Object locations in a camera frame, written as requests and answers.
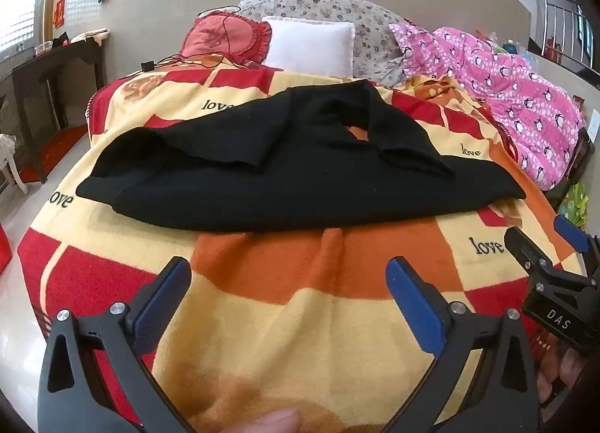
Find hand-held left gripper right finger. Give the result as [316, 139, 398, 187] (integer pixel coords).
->
[385, 257, 545, 433]

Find green printed bag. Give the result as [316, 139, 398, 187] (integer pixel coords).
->
[557, 181, 590, 228]

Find metal stair railing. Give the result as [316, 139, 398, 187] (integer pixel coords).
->
[534, 0, 600, 75]

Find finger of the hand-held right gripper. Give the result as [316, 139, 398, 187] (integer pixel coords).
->
[553, 215, 600, 274]
[504, 227, 591, 295]

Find red orange printed blanket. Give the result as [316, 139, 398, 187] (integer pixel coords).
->
[18, 60, 587, 433]

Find pink penguin print quilt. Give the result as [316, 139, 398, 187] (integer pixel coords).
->
[388, 23, 584, 191]

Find red frilled pillow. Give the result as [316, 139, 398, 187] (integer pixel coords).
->
[180, 11, 273, 69]

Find black cable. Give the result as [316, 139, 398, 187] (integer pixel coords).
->
[141, 4, 263, 73]

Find dark wooden table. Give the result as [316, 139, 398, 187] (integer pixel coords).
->
[12, 42, 106, 185]

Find grey floral pillow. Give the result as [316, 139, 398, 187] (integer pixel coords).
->
[237, 0, 423, 87]

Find dark bed frame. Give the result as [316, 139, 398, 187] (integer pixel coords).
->
[546, 127, 596, 202]

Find person's left hand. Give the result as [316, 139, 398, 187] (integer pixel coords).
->
[220, 409, 303, 433]

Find black pants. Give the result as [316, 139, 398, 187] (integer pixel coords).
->
[76, 78, 527, 233]

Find beige cloth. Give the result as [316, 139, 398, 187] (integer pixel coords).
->
[70, 27, 111, 48]

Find person's right hand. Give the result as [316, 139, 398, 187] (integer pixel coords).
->
[534, 346, 587, 406]

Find window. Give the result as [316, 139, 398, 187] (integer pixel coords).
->
[0, 0, 53, 61]

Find white pillow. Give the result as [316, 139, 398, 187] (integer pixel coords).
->
[261, 17, 356, 78]

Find red floor mat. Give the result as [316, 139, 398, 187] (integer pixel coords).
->
[21, 124, 90, 184]

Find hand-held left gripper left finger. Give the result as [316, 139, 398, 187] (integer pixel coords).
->
[37, 256, 198, 433]

